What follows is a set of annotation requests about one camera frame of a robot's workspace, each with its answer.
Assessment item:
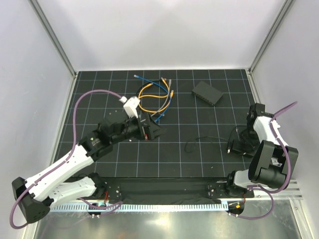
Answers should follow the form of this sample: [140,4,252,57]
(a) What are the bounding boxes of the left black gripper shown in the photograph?
[111,112,166,145]

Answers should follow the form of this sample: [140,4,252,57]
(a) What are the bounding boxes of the orange ethernet cable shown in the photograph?
[137,90,175,114]
[138,77,170,100]

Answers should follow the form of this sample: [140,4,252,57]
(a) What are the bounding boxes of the grey ethernet cable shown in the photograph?
[153,78,173,118]

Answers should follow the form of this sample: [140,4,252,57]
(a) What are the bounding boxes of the blue ethernet cable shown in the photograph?
[133,74,173,122]

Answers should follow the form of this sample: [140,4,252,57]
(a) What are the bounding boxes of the black network switch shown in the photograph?
[192,81,223,106]

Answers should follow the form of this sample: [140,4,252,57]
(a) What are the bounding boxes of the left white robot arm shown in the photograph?
[9,112,165,229]

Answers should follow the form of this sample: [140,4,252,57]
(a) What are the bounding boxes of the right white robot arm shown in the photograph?
[224,102,299,197]

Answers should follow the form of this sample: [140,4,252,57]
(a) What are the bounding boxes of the black power adapter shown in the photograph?
[227,139,258,158]

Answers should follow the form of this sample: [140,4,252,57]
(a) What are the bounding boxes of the black grid mat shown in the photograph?
[55,69,255,178]

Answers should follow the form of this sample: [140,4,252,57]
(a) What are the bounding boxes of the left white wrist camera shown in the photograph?
[120,96,140,118]

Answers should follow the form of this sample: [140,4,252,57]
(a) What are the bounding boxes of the aluminium front rail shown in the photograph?
[29,181,304,203]

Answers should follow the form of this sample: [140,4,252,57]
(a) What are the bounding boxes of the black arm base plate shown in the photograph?
[76,177,255,205]

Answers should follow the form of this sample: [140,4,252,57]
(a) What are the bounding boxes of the slotted cable duct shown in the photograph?
[50,201,228,213]

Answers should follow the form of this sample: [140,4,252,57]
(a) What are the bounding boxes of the right aluminium frame post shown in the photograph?
[248,0,295,75]

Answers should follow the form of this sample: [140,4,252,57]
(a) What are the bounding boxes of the aluminium frame post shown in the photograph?
[248,0,295,75]
[28,0,77,78]

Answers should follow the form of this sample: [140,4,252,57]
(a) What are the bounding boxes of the left aluminium frame post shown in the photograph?
[28,0,77,78]

